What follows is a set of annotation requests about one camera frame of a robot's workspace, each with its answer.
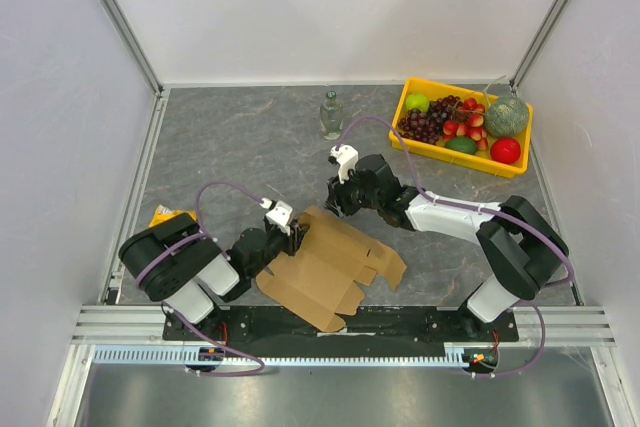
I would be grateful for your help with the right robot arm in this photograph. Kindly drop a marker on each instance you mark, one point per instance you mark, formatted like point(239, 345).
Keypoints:
point(522, 249)

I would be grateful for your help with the red cherry cluster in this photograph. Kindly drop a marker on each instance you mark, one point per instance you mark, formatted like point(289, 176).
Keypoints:
point(465, 118)

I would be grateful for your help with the yellow snack packet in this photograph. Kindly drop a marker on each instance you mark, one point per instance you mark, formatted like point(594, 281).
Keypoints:
point(163, 214)

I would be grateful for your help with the white cable duct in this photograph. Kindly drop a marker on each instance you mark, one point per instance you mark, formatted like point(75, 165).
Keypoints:
point(200, 355)

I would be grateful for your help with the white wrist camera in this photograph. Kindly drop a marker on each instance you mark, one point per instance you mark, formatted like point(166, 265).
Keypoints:
point(278, 214)
point(345, 158)

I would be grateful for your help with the green apple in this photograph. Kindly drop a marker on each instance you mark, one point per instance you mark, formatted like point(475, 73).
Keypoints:
point(417, 102)

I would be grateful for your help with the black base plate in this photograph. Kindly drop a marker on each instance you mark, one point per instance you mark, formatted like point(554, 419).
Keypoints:
point(269, 331)

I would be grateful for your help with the red apple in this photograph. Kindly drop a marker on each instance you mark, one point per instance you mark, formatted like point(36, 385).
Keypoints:
point(506, 150)

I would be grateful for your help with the green netted melon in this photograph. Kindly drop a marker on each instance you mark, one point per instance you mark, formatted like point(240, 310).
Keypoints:
point(507, 116)

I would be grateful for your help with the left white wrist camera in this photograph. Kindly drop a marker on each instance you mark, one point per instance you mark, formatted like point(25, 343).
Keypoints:
point(278, 214)

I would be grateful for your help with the clear glass bottle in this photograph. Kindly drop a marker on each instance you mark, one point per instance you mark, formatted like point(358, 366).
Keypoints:
point(331, 116)

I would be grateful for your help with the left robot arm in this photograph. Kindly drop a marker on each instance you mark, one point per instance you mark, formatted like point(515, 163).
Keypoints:
point(174, 262)

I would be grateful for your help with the aluminium frame rail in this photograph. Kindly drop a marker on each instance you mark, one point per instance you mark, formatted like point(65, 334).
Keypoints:
point(566, 326)

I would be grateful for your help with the green avocado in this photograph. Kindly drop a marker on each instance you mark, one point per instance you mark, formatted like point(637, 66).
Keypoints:
point(462, 144)

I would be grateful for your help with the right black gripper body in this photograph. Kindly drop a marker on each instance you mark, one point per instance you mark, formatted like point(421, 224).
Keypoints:
point(339, 195)

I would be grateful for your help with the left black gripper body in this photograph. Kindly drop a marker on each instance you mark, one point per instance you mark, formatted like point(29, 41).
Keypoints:
point(282, 242)

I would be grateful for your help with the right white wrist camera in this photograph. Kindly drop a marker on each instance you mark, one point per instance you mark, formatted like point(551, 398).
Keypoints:
point(345, 158)

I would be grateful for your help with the brown cardboard box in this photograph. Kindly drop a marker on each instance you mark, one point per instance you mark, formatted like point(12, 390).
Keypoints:
point(322, 282)

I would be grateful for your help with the dark purple grape bunch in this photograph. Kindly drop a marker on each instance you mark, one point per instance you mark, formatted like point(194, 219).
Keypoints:
point(425, 127)

